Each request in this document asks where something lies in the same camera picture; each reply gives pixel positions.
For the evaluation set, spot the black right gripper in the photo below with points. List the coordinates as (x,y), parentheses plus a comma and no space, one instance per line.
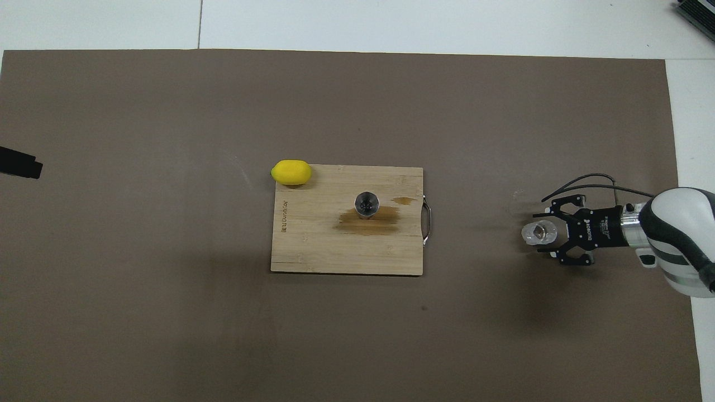
(603,229)

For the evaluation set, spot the wooden cutting board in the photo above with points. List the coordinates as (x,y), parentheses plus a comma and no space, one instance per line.
(318,245)

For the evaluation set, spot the yellow lemon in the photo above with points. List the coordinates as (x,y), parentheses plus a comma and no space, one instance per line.
(291,172)

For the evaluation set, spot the clear glass cup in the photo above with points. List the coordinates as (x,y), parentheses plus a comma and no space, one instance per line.
(539,233)

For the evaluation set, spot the brown table mat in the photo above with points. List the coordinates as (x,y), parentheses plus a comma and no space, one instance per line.
(167,307)

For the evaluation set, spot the grey ribbed device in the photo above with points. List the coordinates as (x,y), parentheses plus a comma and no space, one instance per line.
(698,12)

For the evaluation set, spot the metal jigger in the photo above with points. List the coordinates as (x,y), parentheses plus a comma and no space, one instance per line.
(367,204)

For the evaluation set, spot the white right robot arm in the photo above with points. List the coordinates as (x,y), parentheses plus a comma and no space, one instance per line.
(676,240)

